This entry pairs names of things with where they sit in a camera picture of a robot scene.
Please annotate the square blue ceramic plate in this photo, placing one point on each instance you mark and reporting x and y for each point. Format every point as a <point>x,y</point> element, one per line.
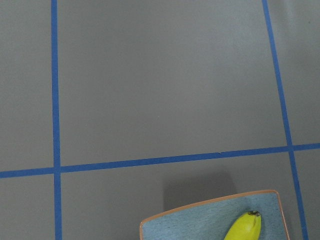
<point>211,219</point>

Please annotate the yellow banana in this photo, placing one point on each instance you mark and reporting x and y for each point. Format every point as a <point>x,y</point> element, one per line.
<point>246,227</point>

